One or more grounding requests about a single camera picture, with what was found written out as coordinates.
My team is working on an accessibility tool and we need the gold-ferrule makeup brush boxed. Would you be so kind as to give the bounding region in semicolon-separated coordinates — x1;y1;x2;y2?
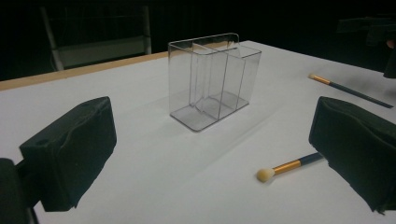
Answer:
307;73;395;109
256;152;325;184

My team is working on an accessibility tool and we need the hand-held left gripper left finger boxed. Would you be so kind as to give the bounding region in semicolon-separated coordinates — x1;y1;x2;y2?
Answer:
19;96;118;213

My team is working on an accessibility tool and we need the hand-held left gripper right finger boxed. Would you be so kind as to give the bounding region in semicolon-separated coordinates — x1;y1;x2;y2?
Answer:
308;96;396;216

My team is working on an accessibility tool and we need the white table sheet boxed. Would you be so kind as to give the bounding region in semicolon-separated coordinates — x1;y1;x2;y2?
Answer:
0;40;396;224

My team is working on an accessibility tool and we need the white metal frame stand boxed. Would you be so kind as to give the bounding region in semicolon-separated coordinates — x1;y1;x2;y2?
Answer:
40;6;152;71

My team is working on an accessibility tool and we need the clear acrylic organizer box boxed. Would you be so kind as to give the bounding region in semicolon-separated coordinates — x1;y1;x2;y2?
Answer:
167;32;262;133

